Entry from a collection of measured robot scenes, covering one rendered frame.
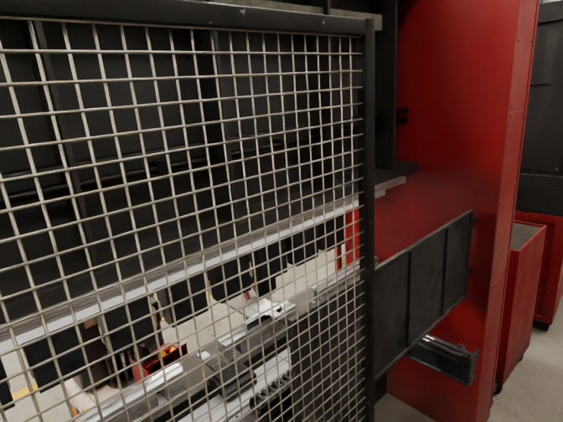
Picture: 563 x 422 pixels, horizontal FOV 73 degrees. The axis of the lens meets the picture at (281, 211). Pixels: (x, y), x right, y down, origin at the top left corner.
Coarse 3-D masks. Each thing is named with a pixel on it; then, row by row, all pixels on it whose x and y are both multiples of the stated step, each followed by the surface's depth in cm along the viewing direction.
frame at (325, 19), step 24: (0, 0) 29; (24, 0) 30; (48, 0) 31; (72, 0) 32; (96, 0) 33; (120, 0) 34; (144, 0) 36; (168, 0) 37; (168, 24) 38; (192, 24) 39; (216, 24) 41; (240, 24) 43; (264, 24) 45; (288, 24) 48; (312, 24) 51; (336, 24) 54; (360, 24) 57; (360, 48) 60; (360, 72) 61; (360, 96) 62; (360, 144) 65; (360, 168) 66; (360, 216) 69; (360, 240) 70; (360, 264) 72; (360, 288) 73; (360, 312) 75; (360, 336) 77
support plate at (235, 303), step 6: (252, 288) 185; (252, 294) 179; (234, 300) 175; (240, 300) 175; (246, 300) 174; (270, 300) 173; (276, 300) 173; (234, 306) 170; (240, 306) 169; (240, 312) 165; (246, 312) 164; (252, 312) 164
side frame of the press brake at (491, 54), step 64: (448, 0) 159; (512, 0) 143; (448, 64) 165; (512, 64) 148; (448, 128) 172; (512, 128) 161; (448, 192) 180; (512, 192) 176; (384, 256) 218; (448, 320) 198; (448, 384) 208
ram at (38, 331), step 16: (384, 192) 205; (304, 224) 166; (272, 240) 154; (224, 256) 139; (192, 272) 131; (144, 288) 120; (112, 304) 114; (64, 320) 105; (32, 336) 100; (0, 352) 96
